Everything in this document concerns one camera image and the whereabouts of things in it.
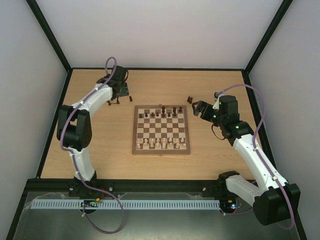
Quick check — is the wooden chess board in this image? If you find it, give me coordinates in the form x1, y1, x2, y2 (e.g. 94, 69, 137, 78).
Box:
132, 104, 191, 156

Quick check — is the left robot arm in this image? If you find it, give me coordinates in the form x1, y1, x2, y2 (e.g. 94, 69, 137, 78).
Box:
56, 66, 129, 198

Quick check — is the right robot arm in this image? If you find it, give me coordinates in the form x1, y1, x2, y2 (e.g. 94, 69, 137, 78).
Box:
192, 94, 301, 226

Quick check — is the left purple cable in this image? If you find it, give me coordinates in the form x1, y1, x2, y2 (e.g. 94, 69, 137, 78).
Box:
60, 56, 126, 235

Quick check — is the white slotted cable duct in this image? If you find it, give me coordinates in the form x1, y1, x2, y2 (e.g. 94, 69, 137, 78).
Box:
30, 199, 221, 210

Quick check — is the black aluminium frame rail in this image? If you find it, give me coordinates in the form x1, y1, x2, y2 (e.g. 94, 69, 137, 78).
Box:
23, 178, 237, 200

